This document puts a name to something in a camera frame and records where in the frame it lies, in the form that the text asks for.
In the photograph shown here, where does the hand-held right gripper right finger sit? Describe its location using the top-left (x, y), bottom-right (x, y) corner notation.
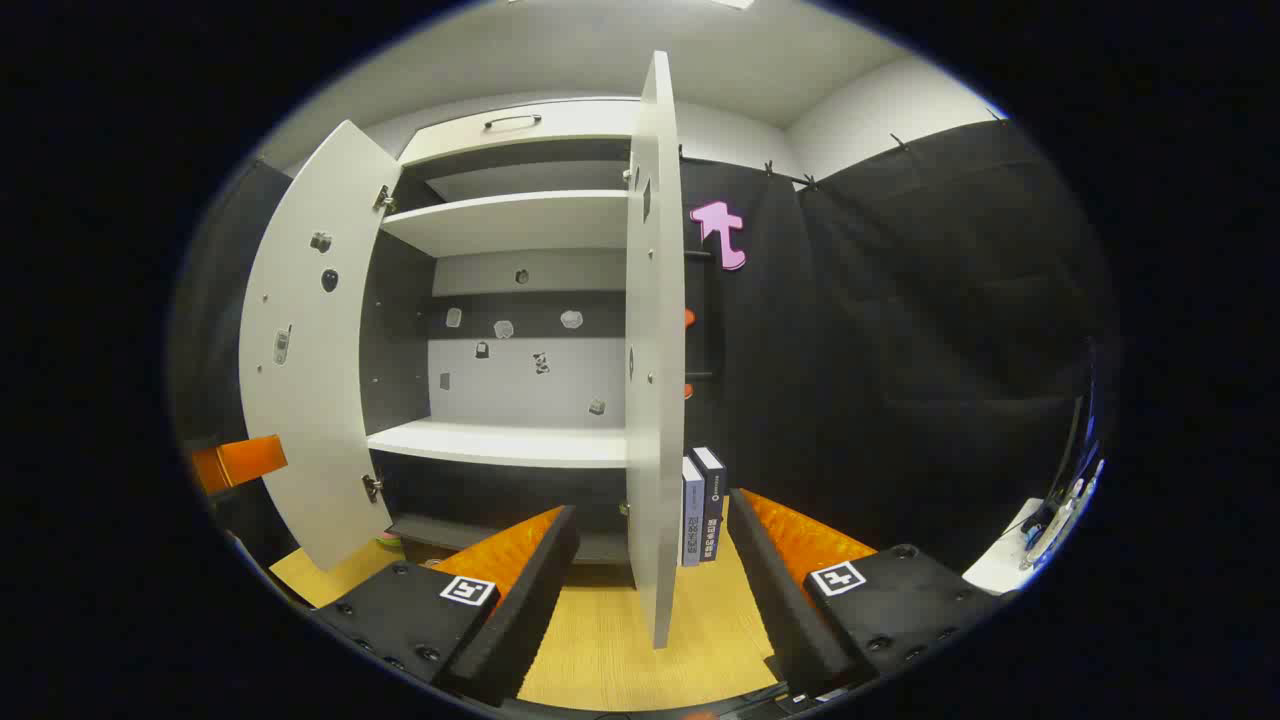
top-left (727, 488), bottom-right (1006, 701)

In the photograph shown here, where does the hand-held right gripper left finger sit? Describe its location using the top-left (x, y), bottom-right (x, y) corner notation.
top-left (315, 505), bottom-right (581, 706)

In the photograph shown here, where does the white door with phone sticker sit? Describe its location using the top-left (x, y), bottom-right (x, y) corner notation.
top-left (238, 120), bottom-right (403, 573)

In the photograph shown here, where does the white door with cat sticker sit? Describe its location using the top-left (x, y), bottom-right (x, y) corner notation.
top-left (624, 50), bottom-right (687, 651)

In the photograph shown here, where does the dark navy book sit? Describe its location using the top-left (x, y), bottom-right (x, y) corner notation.
top-left (690, 446), bottom-right (728, 563)

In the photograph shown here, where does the white cabinet with dark interior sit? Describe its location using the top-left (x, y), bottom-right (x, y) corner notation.
top-left (360, 97), bottom-right (643, 566)

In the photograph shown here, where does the white side table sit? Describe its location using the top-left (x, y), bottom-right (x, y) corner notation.
top-left (962, 497), bottom-right (1051, 597)

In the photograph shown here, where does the black backdrop cloth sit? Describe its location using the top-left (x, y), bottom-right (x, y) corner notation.
top-left (170, 118), bottom-right (1116, 581)

